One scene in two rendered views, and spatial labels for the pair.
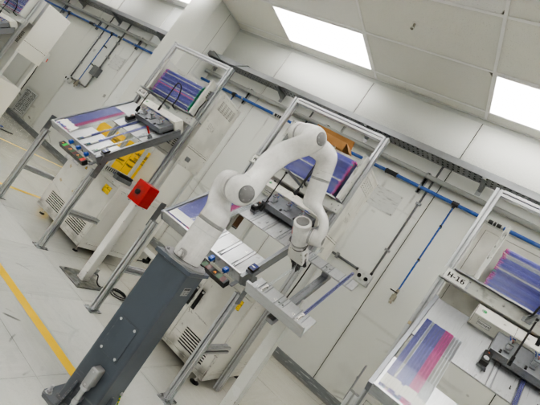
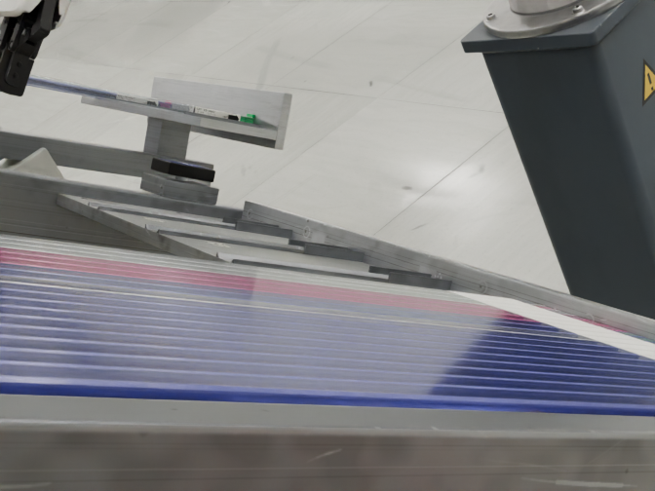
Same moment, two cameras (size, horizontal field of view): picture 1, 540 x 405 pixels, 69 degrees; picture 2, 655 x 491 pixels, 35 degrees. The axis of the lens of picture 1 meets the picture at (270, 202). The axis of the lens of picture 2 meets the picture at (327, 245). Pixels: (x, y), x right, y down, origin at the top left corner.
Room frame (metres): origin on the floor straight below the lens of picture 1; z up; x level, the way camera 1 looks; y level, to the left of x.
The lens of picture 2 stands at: (2.76, 0.51, 1.14)
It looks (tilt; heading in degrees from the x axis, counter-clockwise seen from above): 27 degrees down; 215
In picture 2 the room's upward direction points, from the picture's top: 26 degrees counter-clockwise
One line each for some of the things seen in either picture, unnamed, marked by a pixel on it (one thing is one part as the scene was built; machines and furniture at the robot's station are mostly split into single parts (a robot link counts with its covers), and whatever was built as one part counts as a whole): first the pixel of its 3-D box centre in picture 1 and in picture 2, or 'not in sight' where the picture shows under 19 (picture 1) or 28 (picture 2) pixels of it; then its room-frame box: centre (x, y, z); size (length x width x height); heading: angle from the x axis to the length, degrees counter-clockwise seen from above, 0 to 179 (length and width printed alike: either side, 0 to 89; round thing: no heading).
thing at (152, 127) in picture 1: (113, 169); not in sight; (3.29, 1.23, 0.66); 1.01 x 0.73 x 1.31; 151
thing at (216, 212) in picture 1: (224, 197); not in sight; (1.63, 0.17, 1.00); 0.19 x 0.12 x 0.24; 34
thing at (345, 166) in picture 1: (315, 164); not in sight; (2.60, -0.10, 1.52); 0.51 x 0.13 x 0.27; 61
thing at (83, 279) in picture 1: (116, 231); not in sight; (2.69, 0.74, 0.39); 0.24 x 0.24 x 0.78; 61
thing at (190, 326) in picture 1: (214, 311); not in sight; (2.74, -0.11, 0.31); 0.70 x 0.65 x 0.62; 61
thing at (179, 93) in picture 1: (149, 150); not in sight; (3.47, 1.14, 0.95); 1.35 x 0.82 x 1.90; 151
